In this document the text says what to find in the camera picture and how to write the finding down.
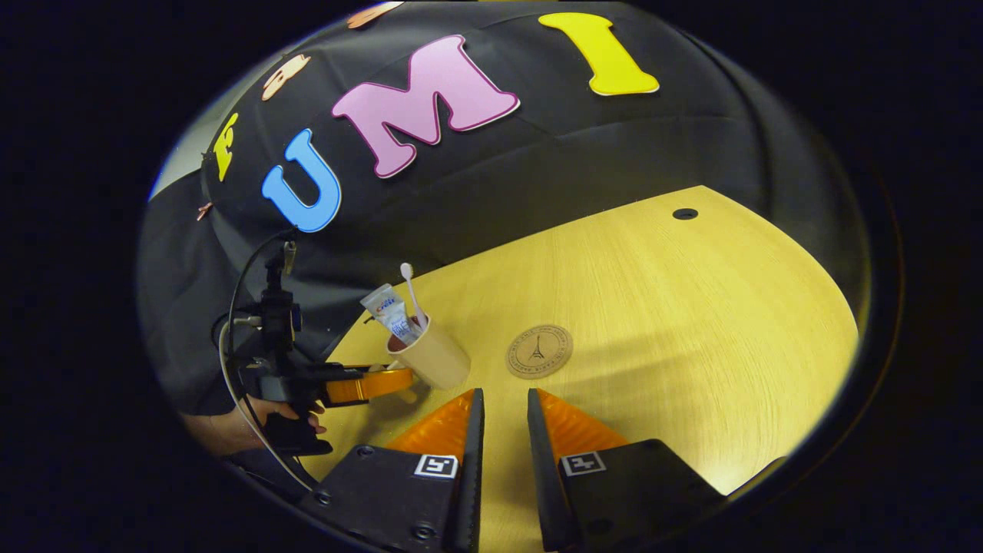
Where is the grey cable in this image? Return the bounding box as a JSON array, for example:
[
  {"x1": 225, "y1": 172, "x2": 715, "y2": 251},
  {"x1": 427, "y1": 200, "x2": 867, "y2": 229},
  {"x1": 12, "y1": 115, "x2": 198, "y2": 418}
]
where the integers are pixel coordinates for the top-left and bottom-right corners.
[{"x1": 218, "y1": 315, "x2": 316, "y2": 492}]

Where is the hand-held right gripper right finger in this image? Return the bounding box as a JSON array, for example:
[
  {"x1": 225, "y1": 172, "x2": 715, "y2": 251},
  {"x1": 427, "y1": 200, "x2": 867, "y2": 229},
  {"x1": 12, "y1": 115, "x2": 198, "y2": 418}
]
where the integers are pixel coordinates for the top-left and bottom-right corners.
[{"x1": 527, "y1": 388, "x2": 726, "y2": 552}]

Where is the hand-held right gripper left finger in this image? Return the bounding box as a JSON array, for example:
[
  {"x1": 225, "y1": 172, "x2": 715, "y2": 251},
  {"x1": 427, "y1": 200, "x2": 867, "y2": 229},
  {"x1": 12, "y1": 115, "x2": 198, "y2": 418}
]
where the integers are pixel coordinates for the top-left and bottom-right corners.
[{"x1": 298, "y1": 388, "x2": 486, "y2": 553}]

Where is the white toothbrush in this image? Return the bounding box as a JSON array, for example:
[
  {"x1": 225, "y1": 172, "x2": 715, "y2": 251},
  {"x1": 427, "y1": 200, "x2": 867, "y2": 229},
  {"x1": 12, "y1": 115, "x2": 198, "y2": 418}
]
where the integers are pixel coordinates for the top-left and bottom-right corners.
[{"x1": 399, "y1": 263, "x2": 429, "y2": 331}]

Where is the round brown coaster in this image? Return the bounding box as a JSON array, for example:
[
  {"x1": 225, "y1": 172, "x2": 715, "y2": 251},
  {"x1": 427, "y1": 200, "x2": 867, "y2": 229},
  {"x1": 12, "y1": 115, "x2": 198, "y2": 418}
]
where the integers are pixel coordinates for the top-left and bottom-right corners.
[{"x1": 505, "y1": 323, "x2": 574, "y2": 379}]

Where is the black backdrop cloth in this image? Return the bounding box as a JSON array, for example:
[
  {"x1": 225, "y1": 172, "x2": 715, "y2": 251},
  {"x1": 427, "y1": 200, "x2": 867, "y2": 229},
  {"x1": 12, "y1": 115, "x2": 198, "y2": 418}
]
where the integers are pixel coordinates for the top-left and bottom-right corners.
[{"x1": 138, "y1": 0, "x2": 872, "y2": 416}]

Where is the beige cup with brown inside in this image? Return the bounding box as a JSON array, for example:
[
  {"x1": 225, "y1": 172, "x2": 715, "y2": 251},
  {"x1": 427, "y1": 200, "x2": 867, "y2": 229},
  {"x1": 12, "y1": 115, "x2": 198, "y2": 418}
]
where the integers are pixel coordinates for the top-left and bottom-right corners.
[{"x1": 386, "y1": 313, "x2": 472, "y2": 404}]

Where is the white toothpaste tube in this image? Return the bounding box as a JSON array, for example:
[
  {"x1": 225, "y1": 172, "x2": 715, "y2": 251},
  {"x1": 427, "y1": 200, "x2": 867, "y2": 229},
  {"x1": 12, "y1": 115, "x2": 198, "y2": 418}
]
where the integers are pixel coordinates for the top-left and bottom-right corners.
[{"x1": 360, "y1": 283, "x2": 422, "y2": 346}]

